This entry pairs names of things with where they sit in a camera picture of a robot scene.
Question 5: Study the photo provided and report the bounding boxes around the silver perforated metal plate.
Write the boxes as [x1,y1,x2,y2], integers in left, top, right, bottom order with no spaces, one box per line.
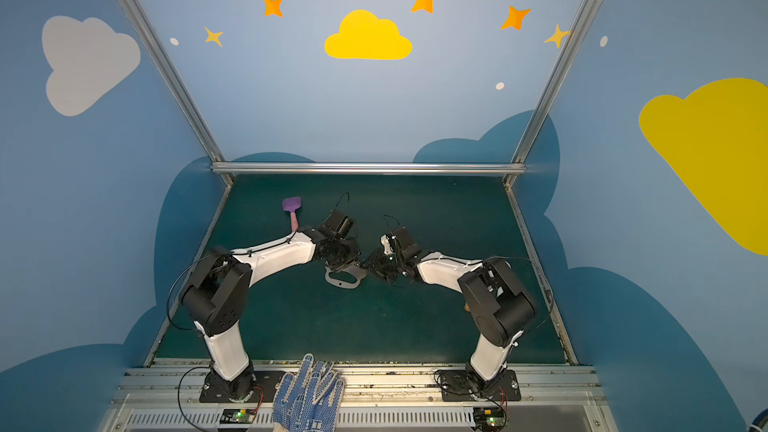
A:
[325,263,367,290]

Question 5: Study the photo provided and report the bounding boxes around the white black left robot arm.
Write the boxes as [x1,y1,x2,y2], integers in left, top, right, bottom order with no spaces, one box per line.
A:
[179,209,360,404]

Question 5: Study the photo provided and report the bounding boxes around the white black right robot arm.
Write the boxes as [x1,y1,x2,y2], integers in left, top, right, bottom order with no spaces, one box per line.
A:
[362,226,537,398]

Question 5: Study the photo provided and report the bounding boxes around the blue dotted work gloves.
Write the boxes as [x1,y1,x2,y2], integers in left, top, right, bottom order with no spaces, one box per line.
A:
[272,353,346,432]

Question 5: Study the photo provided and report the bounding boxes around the right green circuit board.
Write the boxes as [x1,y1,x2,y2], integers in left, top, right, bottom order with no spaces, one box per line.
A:
[472,407,507,432]

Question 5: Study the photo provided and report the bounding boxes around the green circuit board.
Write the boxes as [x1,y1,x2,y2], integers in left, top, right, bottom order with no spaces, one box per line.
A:
[219,409,255,425]
[472,407,507,432]

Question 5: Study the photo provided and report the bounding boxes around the left green circuit board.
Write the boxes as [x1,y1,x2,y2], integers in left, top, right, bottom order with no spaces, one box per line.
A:
[219,409,255,425]

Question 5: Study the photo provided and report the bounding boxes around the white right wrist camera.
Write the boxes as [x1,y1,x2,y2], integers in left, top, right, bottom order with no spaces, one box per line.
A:
[380,234,395,256]

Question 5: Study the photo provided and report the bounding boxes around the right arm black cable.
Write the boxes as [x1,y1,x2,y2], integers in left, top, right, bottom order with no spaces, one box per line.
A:
[381,213,556,337]

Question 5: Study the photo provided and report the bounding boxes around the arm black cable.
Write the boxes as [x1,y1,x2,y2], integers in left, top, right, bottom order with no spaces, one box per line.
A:
[381,213,556,337]
[165,191,353,432]

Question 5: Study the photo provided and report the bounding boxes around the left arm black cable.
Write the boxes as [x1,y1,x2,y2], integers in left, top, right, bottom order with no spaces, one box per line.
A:
[165,191,353,432]

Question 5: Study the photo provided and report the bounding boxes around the purple spade pink handle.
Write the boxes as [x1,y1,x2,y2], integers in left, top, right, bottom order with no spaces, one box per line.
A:
[282,196,302,232]

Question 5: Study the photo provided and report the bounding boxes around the aluminium back frame rail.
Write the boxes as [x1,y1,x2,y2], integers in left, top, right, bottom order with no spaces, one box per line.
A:
[212,162,526,176]

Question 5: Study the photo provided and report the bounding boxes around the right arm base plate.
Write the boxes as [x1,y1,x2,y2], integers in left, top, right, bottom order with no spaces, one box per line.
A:
[433,368,522,403]

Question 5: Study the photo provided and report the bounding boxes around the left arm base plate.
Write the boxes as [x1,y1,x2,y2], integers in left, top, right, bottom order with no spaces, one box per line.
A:
[199,369,285,404]

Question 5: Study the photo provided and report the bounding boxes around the aluminium left frame post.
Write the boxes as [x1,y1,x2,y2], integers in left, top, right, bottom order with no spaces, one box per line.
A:
[117,0,226,165]

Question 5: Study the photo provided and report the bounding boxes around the aluminium frame post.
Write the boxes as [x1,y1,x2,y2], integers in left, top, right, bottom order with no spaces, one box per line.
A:
[503,0,603,192]
[117,0,226,165]

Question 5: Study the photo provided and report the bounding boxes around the aluminium right frame post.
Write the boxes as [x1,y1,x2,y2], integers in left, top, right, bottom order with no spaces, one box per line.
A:
[503,0,603,192]

